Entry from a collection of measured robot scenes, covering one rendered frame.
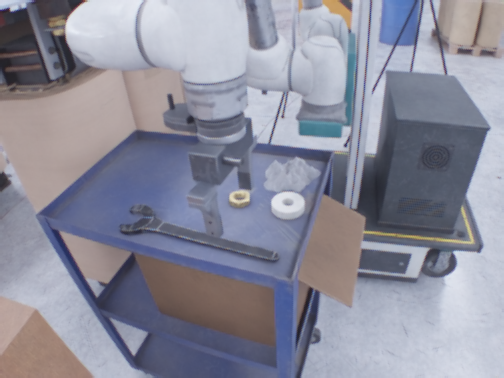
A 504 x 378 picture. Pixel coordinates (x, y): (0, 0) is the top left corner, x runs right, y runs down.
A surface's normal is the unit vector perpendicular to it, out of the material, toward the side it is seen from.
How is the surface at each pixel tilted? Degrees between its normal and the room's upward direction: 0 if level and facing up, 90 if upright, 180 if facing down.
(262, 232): 0
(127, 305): 0
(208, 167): 90
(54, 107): 90
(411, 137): 90
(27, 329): 90
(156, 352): 0
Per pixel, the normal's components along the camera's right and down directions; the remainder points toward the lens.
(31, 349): 0.97, 0.10
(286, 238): -0.07, -0.80
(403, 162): -0.25, 0.59
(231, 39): 0.59, 0.47
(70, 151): 0.29, 0.56
